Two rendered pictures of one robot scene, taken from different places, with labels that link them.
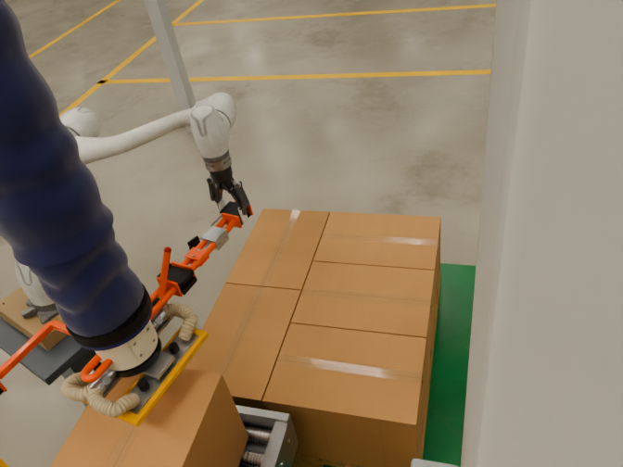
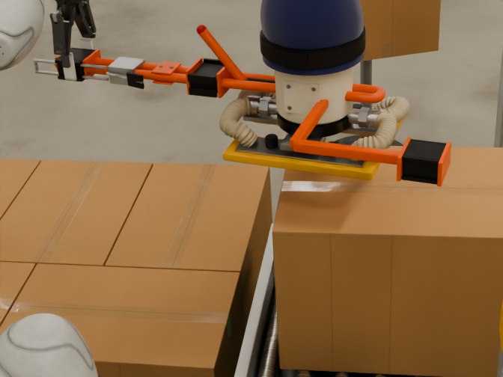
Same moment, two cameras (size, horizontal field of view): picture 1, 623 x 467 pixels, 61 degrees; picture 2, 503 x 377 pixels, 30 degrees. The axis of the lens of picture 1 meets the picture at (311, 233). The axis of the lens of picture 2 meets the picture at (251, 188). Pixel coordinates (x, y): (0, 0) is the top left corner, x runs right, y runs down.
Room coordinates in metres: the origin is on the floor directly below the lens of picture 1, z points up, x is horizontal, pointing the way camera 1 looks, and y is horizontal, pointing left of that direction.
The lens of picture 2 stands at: (1.56, 2.41, 2.09)
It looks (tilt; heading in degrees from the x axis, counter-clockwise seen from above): 31 degrees down; 259
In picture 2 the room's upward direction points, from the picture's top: 4 degrees counter-clockwise
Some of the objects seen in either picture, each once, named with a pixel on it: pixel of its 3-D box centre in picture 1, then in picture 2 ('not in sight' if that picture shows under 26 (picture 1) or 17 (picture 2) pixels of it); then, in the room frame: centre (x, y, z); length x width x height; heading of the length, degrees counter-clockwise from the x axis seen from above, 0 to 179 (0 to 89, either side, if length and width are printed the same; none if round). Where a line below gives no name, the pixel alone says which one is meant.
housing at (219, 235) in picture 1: (215, 238); (127, 71); (1.44, 0.33, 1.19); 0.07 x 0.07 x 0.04; 56
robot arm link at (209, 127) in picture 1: (209, 128); not in sight; (1.56, 0.26, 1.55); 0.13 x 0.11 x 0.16; 168
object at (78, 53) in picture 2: (237, 214); (78, 63); (1.55, 0.25, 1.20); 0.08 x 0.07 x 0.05; 146
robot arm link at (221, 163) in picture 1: (217, 158); not in sight; (1.55, 0.26, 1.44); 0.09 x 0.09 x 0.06
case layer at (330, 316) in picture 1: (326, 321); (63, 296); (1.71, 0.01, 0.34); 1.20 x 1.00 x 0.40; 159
